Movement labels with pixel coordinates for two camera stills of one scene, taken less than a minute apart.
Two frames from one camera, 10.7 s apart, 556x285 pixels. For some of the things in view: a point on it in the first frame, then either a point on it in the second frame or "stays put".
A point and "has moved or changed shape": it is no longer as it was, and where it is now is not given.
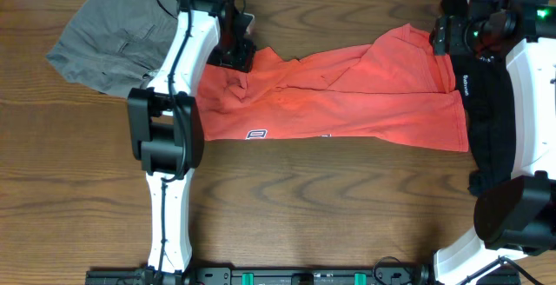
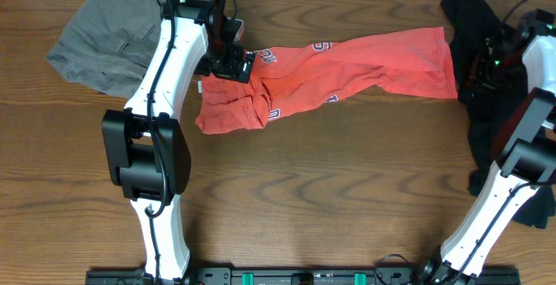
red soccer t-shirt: (400, 88) has moved or changed shape
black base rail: (303, 275) stays put
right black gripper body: (452, 29) to (486, 72)
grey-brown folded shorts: (116, 41) stays put
